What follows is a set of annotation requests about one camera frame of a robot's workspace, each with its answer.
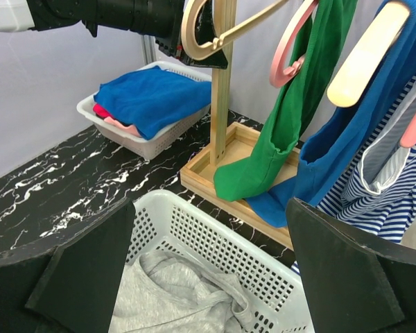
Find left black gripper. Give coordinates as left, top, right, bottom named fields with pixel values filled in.
left=83, top=1, right=228, bottom=69

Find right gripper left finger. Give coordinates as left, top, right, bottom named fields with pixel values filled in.
left=0, top=199, right=136, bottom=332

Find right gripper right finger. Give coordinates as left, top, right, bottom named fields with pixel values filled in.
left=286, top=198, right=416, bottom=332

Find beige plastic hanger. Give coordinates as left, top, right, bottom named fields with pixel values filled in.
left=180, top=1, right=286, bottom=60

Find grey tank top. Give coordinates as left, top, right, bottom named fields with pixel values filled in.
left=108, top=250, right=254, bottom=332

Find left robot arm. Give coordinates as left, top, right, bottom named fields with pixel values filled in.
left=0, top=0, right=228, bottom=69

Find pink hanger under green top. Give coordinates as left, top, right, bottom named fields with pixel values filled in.
left=268, top=0, right=325, bottom=88

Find blue white striped top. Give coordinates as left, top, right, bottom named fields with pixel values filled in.
left=291, top=58, right=416, bottom=278

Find blue tank top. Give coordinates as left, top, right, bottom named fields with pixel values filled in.
left=247, top=1, right=416, bottom=228

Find green tank top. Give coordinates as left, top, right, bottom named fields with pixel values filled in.
left=214, top=1, right=357, bottom=201

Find cream wooden hanger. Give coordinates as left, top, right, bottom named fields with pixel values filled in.
left=327, top=1, right=410, bottom=108

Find white centre basket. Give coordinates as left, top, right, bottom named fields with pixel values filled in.
left=125, top=189, right=314, bottom=332

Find white basket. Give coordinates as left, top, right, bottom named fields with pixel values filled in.
left=77, top=61, right=211, bottom=160
left=125, top=189, right=314, bottom=332

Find folded blue cloth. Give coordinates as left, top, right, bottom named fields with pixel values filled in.
left=94, top=67, right=211, bottom=140

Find wooden clothes rack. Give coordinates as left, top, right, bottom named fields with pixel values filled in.
left=180, top=1, right=293, bottom=248

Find pink red folded clothes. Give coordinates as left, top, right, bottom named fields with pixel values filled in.
left=93, top=104, right=141, bottom=137

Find white rear basket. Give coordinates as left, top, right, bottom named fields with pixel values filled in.
left=77, top=61, right=211, bottom=160

